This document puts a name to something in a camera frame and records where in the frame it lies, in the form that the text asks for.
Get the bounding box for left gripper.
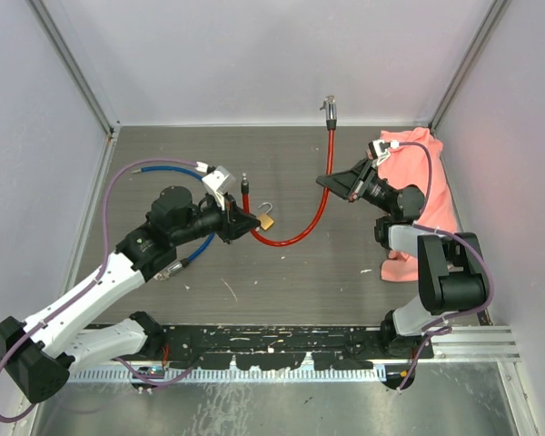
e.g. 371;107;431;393
172;191;259;246

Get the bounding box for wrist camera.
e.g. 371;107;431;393
368;139;400;168
202;165;236;201

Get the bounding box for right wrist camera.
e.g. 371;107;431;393
368;139;400;168

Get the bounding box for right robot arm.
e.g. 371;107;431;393
316;158;491;358

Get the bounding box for slotted cable duct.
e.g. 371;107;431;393
69;361;387;384

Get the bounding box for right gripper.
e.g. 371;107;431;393
314;158;395;214

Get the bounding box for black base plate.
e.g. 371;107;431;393
111;322;436;372

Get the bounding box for blue lock keys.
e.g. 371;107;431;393
154;272;170;281

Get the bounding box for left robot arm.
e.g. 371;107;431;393
0;186;260;404

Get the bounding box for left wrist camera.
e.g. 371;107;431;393
202;165;236;201

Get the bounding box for brass padlock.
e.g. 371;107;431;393
258;202;274;232

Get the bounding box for red cable lock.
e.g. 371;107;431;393
241;105;338;248

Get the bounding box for blue cable lock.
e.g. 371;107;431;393
131;165;215;278

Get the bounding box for pink cloth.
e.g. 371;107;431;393
374;126;459;283

